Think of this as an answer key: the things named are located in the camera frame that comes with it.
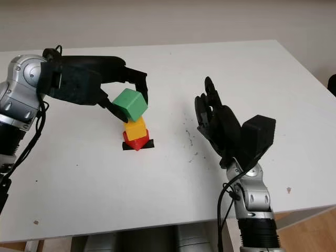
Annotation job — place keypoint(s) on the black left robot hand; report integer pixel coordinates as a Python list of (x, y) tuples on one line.
[(92, 63)]

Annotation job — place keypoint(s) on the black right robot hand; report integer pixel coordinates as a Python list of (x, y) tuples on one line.
[(224, 128)]

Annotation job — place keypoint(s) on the green wooden block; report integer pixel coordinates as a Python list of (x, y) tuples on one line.
[(130, 105)]

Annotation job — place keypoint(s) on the yellow wooden block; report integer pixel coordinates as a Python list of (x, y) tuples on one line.
[(135, 130)]

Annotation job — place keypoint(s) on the red wooden block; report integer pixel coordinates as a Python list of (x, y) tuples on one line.
[(137, 145)]

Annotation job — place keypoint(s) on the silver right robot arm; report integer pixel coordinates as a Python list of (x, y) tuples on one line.
[(256, 207)]

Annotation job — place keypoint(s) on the black tape strip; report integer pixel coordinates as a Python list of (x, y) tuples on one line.
[(125, 146)]

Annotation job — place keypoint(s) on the grey right robot thigh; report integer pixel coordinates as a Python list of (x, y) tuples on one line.
[(193, 237)]

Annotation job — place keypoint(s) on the grey robot thigh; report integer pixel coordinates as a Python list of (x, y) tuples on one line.
[(193, 237), (101, 242)]

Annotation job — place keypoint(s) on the dark chair part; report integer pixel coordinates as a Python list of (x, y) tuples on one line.
[(333, 85)]

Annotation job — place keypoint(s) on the grey left robot thigh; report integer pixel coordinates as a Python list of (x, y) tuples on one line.
[(101, 242)]

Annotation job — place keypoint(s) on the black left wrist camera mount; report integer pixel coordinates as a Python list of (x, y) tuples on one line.
[(76, 86)]

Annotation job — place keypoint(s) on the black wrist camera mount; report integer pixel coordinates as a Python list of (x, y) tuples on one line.
[(258, 136), (76, 86)]

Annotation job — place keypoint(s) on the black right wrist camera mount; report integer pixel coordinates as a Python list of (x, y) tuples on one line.
[(258, 136)]

